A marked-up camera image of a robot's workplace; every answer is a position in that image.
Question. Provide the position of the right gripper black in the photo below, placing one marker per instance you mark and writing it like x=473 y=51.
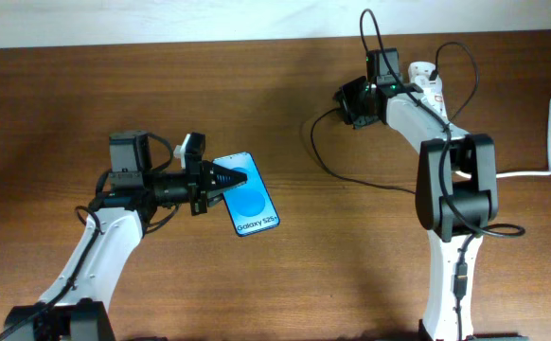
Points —
x=342 y=98

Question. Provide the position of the white charger adapter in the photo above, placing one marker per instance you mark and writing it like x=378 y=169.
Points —
x=435 y=86

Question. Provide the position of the blue Galaxy smartphone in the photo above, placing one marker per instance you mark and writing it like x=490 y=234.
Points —
x=250 y=206

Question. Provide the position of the white power strip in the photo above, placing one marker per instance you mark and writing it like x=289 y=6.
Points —
x=420 y=73

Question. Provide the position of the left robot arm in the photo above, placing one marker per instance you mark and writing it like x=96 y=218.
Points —
x=75 y=306

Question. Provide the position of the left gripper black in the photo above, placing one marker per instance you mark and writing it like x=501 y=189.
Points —
x=204 y=174

